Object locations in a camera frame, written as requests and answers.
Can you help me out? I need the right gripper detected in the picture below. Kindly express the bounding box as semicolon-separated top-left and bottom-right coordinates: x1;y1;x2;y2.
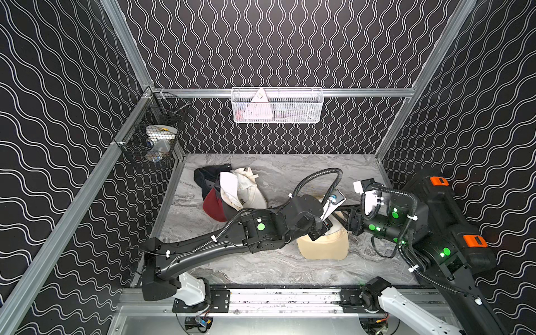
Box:
334;202;409;249

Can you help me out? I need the tan baseball cap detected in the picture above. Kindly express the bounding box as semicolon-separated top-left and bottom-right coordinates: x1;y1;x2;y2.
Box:
297;211;349;260

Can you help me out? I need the cream baseball cap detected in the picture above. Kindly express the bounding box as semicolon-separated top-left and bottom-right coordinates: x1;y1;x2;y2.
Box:
232;167;267;209

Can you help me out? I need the red baseball cap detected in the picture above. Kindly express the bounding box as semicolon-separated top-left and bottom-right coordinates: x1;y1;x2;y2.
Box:
202;188;227;222

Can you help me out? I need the navy baseball cap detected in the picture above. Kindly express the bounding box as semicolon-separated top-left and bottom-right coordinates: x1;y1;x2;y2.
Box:
193;164;232;199

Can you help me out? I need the white baseball cap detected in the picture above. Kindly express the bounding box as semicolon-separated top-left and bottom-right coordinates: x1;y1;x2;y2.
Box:
219;172;243;210

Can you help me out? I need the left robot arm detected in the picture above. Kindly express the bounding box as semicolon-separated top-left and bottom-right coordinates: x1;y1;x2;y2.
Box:
140;167;343;302

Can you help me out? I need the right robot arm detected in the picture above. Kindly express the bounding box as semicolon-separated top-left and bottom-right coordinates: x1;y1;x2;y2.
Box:
351;176;506;334

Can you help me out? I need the black orange tool case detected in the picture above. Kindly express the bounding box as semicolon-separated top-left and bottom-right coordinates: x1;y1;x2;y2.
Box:
403;169;497;280

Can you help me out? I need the pink triangular card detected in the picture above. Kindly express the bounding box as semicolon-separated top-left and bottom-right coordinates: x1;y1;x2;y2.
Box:
242;88;274;123

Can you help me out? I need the white wire basket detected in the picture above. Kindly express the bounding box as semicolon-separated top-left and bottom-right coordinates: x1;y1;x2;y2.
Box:
230;87;325;124

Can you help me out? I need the black wire basket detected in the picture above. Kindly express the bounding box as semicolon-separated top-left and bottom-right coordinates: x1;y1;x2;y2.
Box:
118;89;193;170

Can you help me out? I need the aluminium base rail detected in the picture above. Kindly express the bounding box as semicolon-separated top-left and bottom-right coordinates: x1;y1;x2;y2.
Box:
121;286;424;318

